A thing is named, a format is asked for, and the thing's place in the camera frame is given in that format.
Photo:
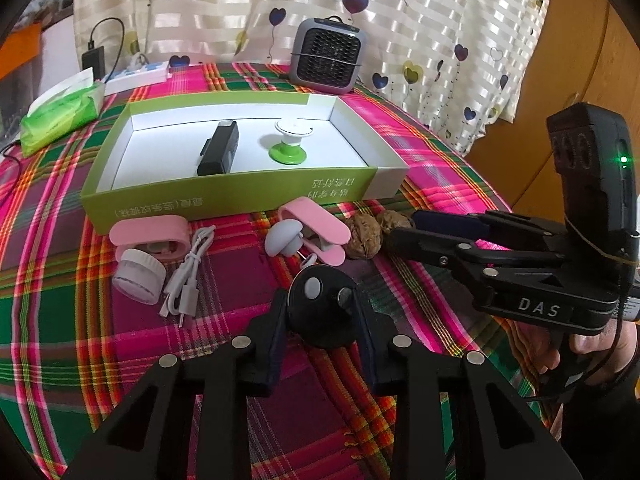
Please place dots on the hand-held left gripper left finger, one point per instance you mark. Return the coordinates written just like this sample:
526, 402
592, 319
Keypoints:
277, 355

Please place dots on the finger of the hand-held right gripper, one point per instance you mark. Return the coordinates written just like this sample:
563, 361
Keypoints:
445, 221
425, 249

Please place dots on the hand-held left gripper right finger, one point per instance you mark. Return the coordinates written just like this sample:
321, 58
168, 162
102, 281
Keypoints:
367, 352

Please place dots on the walnut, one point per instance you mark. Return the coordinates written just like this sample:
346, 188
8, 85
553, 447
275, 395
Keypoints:
362, 240
392, 220

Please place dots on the black round disc mount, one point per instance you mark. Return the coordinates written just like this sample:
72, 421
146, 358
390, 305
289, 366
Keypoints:
320, 330

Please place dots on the pink clip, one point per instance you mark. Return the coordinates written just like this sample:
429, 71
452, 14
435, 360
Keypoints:
145, 230
320, 220

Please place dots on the white round ribbed cap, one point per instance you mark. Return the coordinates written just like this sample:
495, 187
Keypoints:
137, 275

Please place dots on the green and white cardboard box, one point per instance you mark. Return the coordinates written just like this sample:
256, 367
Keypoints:
250, 195

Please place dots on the person's right forearm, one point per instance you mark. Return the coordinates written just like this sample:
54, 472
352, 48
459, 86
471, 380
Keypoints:
610, 420

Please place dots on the person's right hand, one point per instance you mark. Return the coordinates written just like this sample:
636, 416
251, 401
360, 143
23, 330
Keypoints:
542, 355

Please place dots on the grey mushroom-shaped knob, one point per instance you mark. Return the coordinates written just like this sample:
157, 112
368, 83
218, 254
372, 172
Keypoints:
280, 240

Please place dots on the wooden wardrobe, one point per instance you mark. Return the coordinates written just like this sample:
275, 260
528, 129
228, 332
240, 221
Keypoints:
575, 50

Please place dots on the green and white suction holder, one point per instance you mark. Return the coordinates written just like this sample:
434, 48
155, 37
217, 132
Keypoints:
282, 152

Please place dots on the plaid tablecloth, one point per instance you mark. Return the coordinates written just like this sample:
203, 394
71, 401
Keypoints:
100, 360

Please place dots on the grey mini fan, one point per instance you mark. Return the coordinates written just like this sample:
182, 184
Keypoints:
325, 55

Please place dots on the heart print striped curtain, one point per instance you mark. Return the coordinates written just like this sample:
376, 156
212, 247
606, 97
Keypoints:
400, 20

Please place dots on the black rectangular device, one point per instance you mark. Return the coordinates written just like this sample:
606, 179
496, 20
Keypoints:
220, 150

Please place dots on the white power strip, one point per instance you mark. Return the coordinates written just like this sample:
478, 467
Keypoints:
135, 77

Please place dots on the green tissue pack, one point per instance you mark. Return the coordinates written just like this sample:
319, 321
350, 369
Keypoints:
60, 115

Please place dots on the black charger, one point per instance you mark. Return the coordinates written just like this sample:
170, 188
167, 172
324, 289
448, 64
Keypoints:
94, 62

